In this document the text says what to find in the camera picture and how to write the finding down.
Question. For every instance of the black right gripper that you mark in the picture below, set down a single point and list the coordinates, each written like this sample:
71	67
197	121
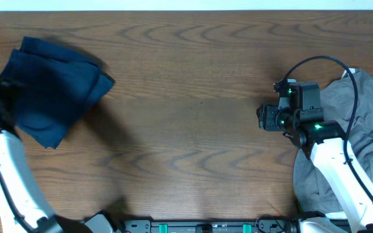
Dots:
267	117

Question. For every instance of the dark navy shorts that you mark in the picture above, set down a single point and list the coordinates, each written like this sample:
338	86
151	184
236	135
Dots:
57	86

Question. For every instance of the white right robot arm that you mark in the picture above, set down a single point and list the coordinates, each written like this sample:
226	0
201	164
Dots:
333	156

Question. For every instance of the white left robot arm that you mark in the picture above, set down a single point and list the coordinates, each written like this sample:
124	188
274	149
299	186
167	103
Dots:
23	208

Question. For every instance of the grey garment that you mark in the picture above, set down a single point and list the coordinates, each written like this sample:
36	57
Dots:
311	188

